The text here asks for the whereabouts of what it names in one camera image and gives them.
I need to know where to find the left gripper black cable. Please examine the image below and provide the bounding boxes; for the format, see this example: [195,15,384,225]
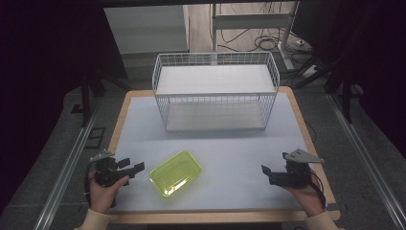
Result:
[83,162,97,209]

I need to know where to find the person's left hand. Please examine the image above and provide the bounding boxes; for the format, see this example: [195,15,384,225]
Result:
[88,170,130,215]

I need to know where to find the person's right hand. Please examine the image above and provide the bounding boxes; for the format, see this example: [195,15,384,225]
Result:
[282,172,326,218]

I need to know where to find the white wire shelf rack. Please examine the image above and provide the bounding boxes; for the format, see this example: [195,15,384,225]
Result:
[151,51,282,133]

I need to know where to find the white cabinet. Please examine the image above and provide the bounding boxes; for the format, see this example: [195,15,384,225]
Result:
[102,4,191,55]

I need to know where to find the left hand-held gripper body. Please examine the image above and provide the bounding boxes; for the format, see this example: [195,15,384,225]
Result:
[89,149,132,188]

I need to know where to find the black floor frame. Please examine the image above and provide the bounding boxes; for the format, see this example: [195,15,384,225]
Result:
[83,126,106,150]

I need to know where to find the white desk frame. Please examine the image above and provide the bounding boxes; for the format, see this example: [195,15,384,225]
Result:
[210,1,302,72]

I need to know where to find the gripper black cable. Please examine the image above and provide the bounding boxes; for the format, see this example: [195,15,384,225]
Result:
[83,162,97,209]
[307,170,327,211]

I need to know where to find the black floor cables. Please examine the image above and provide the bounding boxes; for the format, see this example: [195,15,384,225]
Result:
[219,2,312,63]

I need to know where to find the black metal stand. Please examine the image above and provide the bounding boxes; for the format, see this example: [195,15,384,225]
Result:
[79,72,132,127]
[292,54,365,125]

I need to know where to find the dark curtain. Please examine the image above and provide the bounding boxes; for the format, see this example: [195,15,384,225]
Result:
[0,0,128,215]
[291,0,406,159]

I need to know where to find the metal floor rail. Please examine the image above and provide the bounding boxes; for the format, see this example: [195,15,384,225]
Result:
[33,98,103,230]
[327,93,406,230]

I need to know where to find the yellow-green plastic tray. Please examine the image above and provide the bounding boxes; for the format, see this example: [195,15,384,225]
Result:
[149,149,204,198]

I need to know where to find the white power strip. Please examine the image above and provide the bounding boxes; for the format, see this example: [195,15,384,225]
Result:
[301,64,321,79]

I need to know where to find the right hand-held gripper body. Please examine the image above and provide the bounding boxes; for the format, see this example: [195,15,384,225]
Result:
[268,148,326,188]

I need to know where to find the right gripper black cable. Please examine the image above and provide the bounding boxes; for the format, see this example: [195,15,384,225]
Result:
[307,170,327,211]

